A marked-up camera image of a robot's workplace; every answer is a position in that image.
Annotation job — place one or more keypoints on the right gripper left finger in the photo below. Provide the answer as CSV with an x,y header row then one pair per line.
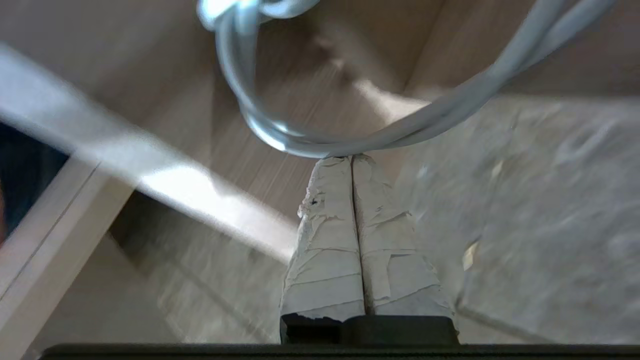
x,y
325,250

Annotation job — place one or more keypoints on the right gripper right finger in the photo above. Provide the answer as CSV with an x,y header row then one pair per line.
x,y
395,265

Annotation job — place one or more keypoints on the wooden drawer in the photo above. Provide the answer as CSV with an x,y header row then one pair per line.
x,y
165,165

